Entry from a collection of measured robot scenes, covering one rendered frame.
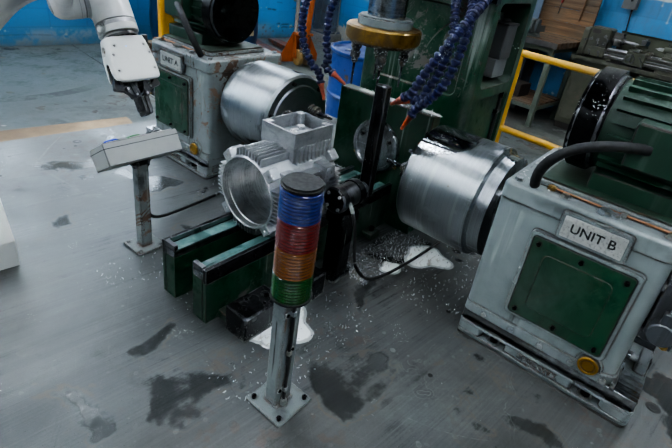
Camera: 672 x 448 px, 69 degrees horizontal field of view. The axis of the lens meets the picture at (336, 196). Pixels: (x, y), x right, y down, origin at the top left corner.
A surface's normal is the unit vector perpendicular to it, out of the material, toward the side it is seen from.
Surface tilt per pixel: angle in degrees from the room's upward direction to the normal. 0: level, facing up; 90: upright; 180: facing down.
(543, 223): 90
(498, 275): 90
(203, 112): 90
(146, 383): 0
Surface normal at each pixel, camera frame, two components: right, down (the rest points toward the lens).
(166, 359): 0.13, -0.88
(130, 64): 0.70, -0.17
